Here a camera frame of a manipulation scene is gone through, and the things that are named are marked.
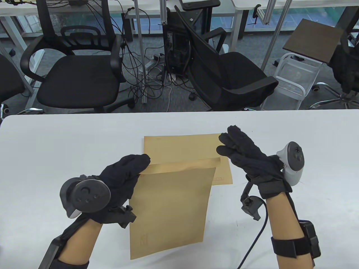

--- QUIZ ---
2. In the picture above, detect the black right wrist strap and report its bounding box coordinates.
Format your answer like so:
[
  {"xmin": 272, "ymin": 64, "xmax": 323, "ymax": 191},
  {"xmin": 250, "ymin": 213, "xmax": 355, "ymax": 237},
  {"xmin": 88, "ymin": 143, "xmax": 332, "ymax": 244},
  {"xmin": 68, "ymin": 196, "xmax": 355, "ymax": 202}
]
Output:
[{"xmin": 271, "ymin": 221, "xmax": 322, "ymax": 266}]

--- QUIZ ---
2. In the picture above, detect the black computer tower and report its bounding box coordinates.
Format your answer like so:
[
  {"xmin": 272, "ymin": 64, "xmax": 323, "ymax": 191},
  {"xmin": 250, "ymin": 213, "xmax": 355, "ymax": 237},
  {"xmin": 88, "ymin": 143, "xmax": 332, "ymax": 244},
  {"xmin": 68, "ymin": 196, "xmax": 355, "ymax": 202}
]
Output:
[{"xmin": 163, "ymin": 11, "xmax": 194, "ymax": 79}]

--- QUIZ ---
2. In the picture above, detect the grey hand controller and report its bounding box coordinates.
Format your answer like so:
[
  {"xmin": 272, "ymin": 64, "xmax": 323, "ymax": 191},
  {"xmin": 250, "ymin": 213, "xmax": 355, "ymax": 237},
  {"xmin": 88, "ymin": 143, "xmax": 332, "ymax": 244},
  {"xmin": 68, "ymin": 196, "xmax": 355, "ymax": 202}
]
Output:
[
  {"xmin": 276, "ymin": 142, "xmax": 305, "ymax": 187},
  {"xmin": 59, "ymin": 175, "xmax": 111, "ymax": 219}
]

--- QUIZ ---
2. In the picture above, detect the black left wrist strap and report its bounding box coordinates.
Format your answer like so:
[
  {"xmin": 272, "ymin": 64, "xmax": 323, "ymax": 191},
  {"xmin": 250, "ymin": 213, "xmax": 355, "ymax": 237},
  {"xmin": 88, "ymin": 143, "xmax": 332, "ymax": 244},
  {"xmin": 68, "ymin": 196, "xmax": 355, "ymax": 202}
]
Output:
[{"xmin": 38, "ymin": 235, "xmax": 90, "ymax": 269}]

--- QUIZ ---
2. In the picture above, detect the white metal rack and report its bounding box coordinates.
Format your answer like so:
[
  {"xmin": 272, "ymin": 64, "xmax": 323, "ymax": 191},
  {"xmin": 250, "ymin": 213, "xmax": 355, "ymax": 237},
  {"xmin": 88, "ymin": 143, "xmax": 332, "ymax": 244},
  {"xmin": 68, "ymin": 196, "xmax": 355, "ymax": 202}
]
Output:
[{"xmin": 261, "ymin": 52, "xmax": 320, "ymax": 110}]

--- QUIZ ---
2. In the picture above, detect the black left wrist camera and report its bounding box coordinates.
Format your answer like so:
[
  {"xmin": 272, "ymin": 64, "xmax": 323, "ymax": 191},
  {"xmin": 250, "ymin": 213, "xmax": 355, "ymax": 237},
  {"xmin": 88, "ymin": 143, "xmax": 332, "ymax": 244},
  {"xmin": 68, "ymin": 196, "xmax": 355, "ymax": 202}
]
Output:
[{"xmin": 108, "ymin": 205, "xmax": 137, "ymax": 229}]

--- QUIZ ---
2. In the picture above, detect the person's left hand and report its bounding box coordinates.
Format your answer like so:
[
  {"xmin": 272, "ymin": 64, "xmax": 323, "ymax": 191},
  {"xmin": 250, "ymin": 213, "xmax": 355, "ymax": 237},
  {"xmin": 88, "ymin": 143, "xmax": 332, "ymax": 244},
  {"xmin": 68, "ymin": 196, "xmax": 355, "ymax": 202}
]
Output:
[{"xmin": 84, "ymin": 154, "xmax": 151, "ymax": 224}]

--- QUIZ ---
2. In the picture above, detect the black right glove cable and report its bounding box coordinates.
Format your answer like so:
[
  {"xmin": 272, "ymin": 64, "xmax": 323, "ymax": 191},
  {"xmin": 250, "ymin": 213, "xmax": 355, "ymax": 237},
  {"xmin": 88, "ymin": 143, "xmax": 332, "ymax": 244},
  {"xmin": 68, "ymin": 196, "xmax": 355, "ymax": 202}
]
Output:
[{"xmin": 237, "ymin": 196, "xmax": 269, "ymax": 269}]

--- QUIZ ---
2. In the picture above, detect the person's right hand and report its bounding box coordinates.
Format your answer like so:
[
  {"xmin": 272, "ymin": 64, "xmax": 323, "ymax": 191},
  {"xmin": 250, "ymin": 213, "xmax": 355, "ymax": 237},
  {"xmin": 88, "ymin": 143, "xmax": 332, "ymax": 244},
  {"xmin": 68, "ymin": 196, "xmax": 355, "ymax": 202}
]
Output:
[{"xmin": 217, "ymin": 125, "xmax": 293, "ymax": 200}]

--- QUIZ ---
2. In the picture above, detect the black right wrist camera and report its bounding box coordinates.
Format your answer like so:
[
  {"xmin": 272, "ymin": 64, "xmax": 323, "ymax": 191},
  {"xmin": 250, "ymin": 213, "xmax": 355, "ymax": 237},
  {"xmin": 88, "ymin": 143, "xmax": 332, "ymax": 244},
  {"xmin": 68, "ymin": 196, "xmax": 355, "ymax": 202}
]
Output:
[{"xmin": 241, "ymin": 182, "xmax": 263, "ymax": 221}]

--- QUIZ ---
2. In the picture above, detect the tangle of black cables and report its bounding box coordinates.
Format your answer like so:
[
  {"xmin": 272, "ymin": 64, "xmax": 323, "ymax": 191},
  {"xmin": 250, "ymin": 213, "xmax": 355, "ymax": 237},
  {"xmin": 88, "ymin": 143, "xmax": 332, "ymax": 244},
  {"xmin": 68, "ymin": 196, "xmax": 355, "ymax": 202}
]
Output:
[{"xmin": 111, "ymin": 0, "xmax": 197, "ymax": 106}]

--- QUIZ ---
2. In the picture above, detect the aluminium post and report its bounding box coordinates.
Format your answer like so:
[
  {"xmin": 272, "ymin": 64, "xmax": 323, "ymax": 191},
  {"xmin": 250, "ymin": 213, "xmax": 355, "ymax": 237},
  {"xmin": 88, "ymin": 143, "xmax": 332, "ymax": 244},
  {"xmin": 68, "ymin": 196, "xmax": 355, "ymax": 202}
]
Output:
[
  {"xmin": 134, "ymin": 0, "xmax": 148, "ymax": 104},
  {"xmin": 261, "ymin": 0, "xmax": 293, "ymax": 71}
]

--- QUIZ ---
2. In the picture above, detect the black clamp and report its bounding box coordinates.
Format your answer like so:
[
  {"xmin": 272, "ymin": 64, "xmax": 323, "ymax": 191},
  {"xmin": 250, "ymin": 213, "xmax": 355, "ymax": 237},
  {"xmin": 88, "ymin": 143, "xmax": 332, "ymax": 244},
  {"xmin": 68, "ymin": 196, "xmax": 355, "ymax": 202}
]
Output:
[{"xmin": 248, "ymin": 4, "xmax": 262, "ymax": 27}]

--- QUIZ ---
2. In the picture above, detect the brown paper envelope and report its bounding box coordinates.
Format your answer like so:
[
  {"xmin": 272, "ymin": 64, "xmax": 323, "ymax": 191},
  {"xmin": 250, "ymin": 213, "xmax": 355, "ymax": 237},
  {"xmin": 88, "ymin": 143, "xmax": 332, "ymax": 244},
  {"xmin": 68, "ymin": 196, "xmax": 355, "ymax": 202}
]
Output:
[
  {"xmin": 144, "ymin": 133, "xmax": 233, "ymax": 186},
  {"xmin": 130, "ymin": 157, "xmax": 222, "ymax": 260}
]

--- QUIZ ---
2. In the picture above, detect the white cable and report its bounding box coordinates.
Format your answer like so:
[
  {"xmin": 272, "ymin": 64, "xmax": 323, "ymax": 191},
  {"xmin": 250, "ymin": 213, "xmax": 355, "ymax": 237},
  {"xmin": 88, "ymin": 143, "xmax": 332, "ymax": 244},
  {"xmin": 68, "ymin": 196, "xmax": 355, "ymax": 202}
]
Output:
[{"xmin": 160, "ymin": 84, "xmax": 173, "ymax": 112}]

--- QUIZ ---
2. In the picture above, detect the black office chair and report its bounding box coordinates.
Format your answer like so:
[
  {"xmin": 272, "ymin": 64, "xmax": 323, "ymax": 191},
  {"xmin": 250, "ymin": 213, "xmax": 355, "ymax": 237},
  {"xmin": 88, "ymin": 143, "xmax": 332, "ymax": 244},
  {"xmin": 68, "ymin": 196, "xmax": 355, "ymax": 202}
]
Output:
[
  {"xmin": 20, "ymin": 0, "xmax": 135, "ymax": 113},
  {"xmin": 174, "ymin": 5, "xmax": 279, "ymax": 112},
  {"xmin": 309, "ymin": 28, "xmax": 359, "ymax": 110},
  {"xmin": 0, "ymin": 53, "xmax": 44, "ymax": 119}
]

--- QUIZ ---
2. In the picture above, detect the black wrist strap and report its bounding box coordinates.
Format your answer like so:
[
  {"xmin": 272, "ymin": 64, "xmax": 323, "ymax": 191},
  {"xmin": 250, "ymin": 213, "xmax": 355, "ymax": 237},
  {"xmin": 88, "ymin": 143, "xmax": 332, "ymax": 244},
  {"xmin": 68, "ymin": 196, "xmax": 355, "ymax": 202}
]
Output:
[
  {"xmin": 271, "ymin": 221, "xmax": 322, "ymax": 266},
  {"xmin": 38, "ymin": 235, "xmax": 90, "ymax": 269}
]

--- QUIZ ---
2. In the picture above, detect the dark brown board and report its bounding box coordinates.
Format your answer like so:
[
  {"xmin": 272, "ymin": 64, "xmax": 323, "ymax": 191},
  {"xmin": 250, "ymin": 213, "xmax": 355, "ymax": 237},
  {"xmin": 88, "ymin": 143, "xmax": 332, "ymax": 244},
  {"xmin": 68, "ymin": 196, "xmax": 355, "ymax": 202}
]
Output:
[{"xmin": 282, "ymin": 18, "xmax": 344, "ymax": 64}]

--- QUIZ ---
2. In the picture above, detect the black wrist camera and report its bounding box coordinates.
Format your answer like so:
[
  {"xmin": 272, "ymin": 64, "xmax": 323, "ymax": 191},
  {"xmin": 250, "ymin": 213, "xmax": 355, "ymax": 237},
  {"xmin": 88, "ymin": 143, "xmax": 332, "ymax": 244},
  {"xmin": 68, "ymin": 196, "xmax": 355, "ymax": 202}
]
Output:
[
  {"xmin": 108, "ymin": 205, "xmax": 137, "ymax": 229},
  {"xmin": 241, "ymin": 182, "xmax": 263, "ymax": 221}
]

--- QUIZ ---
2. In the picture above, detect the aluminium profile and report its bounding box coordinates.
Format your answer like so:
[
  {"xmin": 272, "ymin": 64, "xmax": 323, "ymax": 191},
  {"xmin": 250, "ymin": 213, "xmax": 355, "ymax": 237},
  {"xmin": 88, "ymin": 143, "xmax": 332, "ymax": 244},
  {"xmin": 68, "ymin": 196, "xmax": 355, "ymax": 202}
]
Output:
[
  {"xmin": 159, "ymin": 0, "xmax": 169, "ymax": 25},
  {"xmin": 257, "ymin": 0, "xmax": 277, "ymax": 25}
]

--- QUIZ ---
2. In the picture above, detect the person's right forearm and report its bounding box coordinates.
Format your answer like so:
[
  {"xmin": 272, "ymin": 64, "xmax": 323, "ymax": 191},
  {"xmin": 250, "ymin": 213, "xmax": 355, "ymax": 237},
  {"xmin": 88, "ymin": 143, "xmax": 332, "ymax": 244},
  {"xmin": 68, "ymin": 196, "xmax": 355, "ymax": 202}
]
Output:
[{"xmin": 265, "ymin": 191, "xmax": 315, "ymax": 269}]

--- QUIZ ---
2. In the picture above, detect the person's left forearm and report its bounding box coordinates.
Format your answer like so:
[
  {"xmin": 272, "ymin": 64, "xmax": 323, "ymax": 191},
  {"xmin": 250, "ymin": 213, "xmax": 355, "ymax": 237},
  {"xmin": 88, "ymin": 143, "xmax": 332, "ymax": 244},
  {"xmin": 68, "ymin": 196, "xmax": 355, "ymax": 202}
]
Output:
[{"xmin": 57, "ymin": 219, "xmax": 103, "ymax": 269}]

